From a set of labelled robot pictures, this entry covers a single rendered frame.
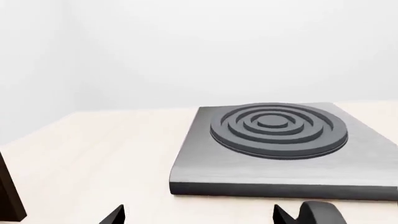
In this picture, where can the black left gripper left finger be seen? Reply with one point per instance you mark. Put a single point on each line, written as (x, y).
(115, 217)

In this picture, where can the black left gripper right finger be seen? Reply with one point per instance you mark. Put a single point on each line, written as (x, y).
(283, 215)

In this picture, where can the grey stove hotplate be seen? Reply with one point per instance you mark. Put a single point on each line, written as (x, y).
(273, 149)

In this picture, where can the dark brown wooden block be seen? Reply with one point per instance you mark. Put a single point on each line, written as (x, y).
(9, 196)

